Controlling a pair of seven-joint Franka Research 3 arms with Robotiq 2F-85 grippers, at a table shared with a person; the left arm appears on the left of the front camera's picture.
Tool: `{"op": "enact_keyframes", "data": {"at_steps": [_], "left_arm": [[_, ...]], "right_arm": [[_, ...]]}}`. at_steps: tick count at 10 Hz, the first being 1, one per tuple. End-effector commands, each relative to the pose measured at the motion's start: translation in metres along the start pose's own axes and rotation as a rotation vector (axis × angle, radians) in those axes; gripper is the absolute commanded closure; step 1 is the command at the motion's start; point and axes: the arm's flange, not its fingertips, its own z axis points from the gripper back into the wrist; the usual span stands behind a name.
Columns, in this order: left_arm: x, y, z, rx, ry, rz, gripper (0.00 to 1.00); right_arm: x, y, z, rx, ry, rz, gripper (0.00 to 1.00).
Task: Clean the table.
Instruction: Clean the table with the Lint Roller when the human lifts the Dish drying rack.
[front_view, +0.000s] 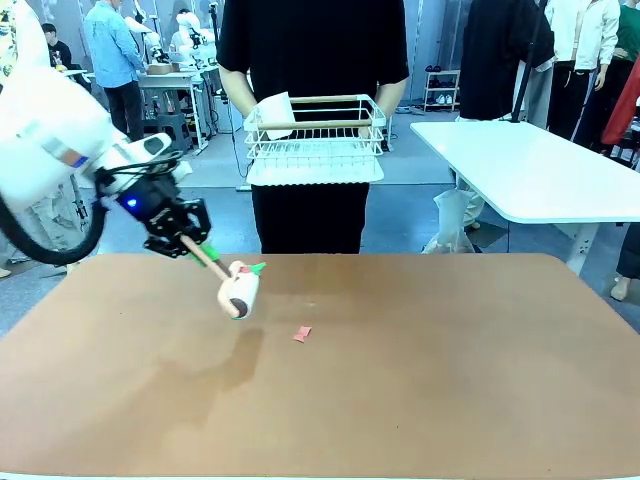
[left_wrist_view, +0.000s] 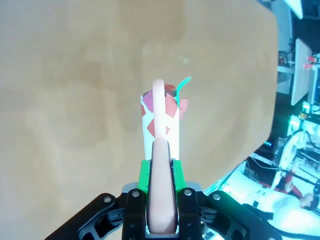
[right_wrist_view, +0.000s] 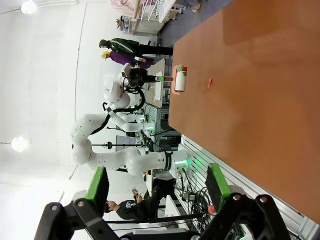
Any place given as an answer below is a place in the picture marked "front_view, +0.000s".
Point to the man in blue shirt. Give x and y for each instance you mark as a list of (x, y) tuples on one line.
[(112, 55)]

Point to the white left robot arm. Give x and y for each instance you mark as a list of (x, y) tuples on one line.
[(45, 130)]

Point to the mannequin in white jacket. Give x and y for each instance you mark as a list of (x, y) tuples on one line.
[(580, 50)]

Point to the seated person in black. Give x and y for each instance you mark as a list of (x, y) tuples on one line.
[(57, 47)]

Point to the cardboard box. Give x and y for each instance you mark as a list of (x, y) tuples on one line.
[(162, 68)]

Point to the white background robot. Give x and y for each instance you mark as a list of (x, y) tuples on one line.
[(145, 35), (192, 37)]

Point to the person's left hand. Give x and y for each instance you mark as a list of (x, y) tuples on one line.
[(369, 132)]

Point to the grey workbench table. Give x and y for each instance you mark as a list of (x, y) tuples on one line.
[(170, 82)]

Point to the white plastic drip tray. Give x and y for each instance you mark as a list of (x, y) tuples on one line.
[(315, 176)]

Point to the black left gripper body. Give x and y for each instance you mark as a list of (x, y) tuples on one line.
[(147, 200)]

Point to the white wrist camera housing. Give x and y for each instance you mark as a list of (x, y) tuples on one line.
[(156, 145)]

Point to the black stand pole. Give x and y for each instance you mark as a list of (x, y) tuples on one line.
[(525, 75)]

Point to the person's left forearm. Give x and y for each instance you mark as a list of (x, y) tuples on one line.
[(391, 95)]

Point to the black hanging garment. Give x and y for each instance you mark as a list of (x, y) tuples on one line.
[(495, 55)]

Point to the white side table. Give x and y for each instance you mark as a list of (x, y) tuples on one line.
[(525, 170)]

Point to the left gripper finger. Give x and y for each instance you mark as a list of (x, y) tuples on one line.
[(200, 220), (165, 245)]

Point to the person's right hand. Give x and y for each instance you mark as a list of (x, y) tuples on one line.
[(251, 111)]

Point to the grey folding stool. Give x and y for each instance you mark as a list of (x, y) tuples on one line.
[(175, 132)]

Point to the translucent plastic bag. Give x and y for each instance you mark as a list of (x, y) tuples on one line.
[(450, 225)]

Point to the red paper scrap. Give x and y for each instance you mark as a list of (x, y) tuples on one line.
[(302, 334)]

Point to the white cloth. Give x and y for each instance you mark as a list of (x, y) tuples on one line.
[(276, 115)]

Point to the person's right forearm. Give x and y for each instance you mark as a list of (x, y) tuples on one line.
[(236, 90)]

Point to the white shoe rack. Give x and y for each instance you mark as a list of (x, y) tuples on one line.
[(441, 92)]

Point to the person's black clothed body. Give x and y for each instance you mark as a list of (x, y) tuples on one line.
[(310, 45)]

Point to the mannequin in green shirt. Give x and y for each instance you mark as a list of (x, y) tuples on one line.
[(627, 30)]

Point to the red hanging garment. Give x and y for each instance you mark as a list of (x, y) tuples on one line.
[(625, 110)]

